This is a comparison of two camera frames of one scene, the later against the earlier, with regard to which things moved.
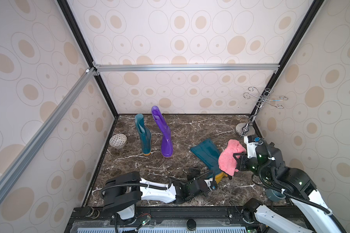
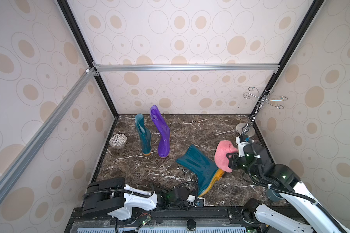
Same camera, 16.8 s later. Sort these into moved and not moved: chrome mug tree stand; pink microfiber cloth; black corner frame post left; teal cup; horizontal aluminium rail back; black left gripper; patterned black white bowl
Moved: black left gripper; pink microfiber cloth
Not moved: patterned black white bowl; teal cup; chrome mug tree stand; black corner frame post left; horizontal aluminium rail back
